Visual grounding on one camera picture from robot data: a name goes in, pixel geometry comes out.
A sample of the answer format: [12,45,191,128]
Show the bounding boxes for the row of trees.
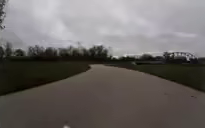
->
[3,42,112,62]

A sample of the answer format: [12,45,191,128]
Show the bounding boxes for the dark green grass field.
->
[104,62,205,96]
[0,59,92,99]

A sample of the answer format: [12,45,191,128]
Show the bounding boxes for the grey paved path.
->
[0,63,205,128]

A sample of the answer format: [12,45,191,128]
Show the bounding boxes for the arched bridge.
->
[163,51,199,64]

